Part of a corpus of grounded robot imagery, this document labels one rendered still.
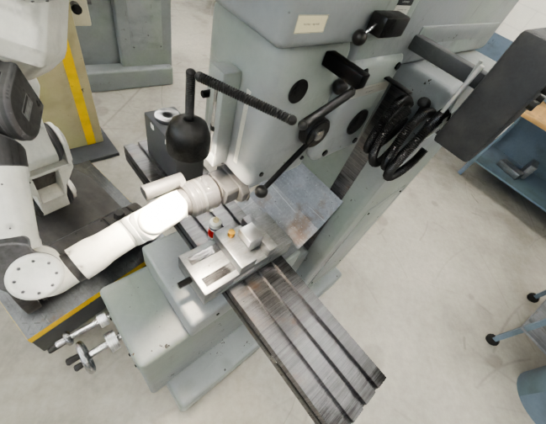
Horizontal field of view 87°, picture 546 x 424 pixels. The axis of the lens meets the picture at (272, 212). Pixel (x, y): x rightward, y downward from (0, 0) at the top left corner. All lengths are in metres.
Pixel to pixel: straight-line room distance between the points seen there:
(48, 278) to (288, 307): 0.64
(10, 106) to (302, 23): 0.46
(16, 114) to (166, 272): 0.63
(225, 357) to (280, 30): 1.46
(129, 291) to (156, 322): 0.15
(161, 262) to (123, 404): 0.92
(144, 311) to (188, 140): 0.77
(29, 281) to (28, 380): 1.35
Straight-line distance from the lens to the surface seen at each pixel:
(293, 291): 1.01
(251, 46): 0.53
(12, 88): 0.64
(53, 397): 1.89
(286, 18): 0.43
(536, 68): 0.63
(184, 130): 0.47
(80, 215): 1.59
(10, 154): 0.64
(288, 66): 0.50
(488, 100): 0.65
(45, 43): 0.68
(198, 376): 1.61
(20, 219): 0.63
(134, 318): 1.13
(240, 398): 1.82
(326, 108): 0.45
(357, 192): 1.03
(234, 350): 1.64
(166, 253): 1.09
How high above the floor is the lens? 1.78
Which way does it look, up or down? 49 degrees down
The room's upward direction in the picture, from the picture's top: 22 degrees clockwise
